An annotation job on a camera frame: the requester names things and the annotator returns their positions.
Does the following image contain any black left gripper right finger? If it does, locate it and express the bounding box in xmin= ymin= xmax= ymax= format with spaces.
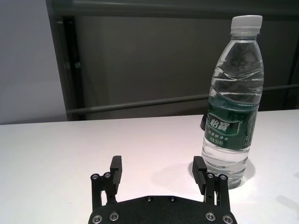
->
xmin=192 ymin=156 xmax=232 ymax=208

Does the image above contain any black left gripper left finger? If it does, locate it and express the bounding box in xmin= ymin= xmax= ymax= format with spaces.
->
xmin=90 ymin=155 xmax=123 ymax=208

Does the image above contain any clear water bottle green label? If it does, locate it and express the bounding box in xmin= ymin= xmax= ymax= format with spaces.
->
xmin=201 ymin=14 xmax=265 ymax=190

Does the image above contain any green push button black base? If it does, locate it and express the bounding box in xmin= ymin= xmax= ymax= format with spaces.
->
xmin=199 ymin=113 xmax=207 ymax=131

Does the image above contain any dark horizontal wall rail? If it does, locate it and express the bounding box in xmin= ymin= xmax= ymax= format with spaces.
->
xmin=66 ymin=84 xmax=299 ymax=115

